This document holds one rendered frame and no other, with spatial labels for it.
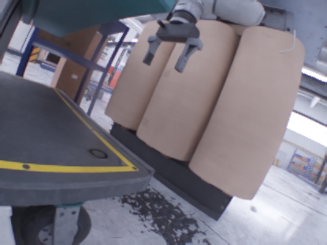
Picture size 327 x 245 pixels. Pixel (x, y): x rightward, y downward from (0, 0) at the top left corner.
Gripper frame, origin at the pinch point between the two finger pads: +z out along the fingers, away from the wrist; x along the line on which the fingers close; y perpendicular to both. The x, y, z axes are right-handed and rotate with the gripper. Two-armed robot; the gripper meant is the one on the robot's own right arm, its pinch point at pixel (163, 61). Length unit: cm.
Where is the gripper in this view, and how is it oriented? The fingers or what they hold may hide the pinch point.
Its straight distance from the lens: 49.5
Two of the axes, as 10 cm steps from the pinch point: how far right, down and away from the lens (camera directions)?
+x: 7.3, 3.7, -5.8
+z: -4.0, 9.1, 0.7
